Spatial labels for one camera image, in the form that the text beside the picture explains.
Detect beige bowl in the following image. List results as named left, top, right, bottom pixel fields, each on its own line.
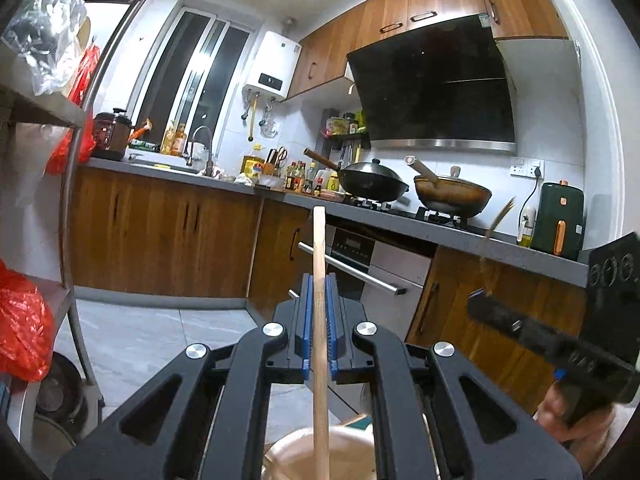
left=262, top=410, right=378, bottom=480

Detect row of condiment bottles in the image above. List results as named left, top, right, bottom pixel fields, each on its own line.
left=285, top=160, right=341, bottom=197

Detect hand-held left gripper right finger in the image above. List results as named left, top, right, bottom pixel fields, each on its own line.
left=325, top=274, right=583, bottom=480

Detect red plastic bag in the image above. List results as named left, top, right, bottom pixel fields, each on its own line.
left=46, top=42, right=101, bottom=176
left=0, top=260, right=55, bottom=383

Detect knife block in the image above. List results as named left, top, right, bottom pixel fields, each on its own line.
left=264, top=146, right=288, bottom=178

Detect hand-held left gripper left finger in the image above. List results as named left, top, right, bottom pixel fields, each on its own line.
left=52, top=274, right=317, bottom=480

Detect white water heater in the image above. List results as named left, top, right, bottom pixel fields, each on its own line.
left=242, top=31, right=302, bottom=101

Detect sliding window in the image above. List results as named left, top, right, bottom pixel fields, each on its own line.
left=131, top=5, right=258, bottom=143

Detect wooden base cabinets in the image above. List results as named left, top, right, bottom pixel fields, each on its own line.
left=67, top=165, right=591, bottom=411

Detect black gas stove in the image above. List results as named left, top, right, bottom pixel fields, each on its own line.
left=345, top=195, right=481, bottom=228

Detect black range hood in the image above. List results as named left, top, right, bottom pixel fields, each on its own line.
left=346, top=12, right=518, bottom=156

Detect clear plastic bag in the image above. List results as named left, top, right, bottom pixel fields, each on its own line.
left=2, top=0, right=88, bottom=96

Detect grey kitchen countertop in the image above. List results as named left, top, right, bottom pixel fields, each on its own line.
left=80, top=152, right=591, bottom=288

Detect black wok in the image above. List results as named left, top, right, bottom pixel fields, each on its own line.
left=303, top=147, right=410, bottom=202

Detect brown frying pan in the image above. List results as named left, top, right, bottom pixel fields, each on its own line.
left=404, top=155, right=493, bottom=217

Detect steel faucet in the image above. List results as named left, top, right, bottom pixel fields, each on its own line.
left=186, top=126, right=215, bottom=173

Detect large yellow oil bottle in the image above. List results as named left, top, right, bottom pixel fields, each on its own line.
left=241, top=144, right=266, bottom=181

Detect wooden chopstick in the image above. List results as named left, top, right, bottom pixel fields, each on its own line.
left=311, top=206, right=331, bottom=480

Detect black power cable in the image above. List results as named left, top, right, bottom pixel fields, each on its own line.
left=520, top=165, right=543, bottom=211

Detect built-in steel oven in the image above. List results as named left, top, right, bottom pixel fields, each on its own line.
left=285, top=225, right=435, bottom=346

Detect green air fryer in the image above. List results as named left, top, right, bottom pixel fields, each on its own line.
left=529, top=180, right=586, bottom=261

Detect black spice rack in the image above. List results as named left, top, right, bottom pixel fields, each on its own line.
left=321, top=107, right=372, bottom=161

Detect steel shelf rack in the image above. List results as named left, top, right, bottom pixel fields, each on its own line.
left=0, top=0, right=153, bottom=461

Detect white wall socket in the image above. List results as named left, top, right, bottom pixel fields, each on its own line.
left=510, top=157, right=545, bottom=178

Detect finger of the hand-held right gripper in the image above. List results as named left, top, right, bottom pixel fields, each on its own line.
left=467, top=287, right=591, bottom=368

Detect person's right hand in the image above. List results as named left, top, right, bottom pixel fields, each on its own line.
left=532, top=382, right=618, bottom=466

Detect small oil bottle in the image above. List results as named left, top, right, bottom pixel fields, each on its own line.
left=517, top=205, right=537, bottom=248

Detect dark cooking pot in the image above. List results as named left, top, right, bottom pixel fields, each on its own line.
left=35, top=352, right=93, bottom=426

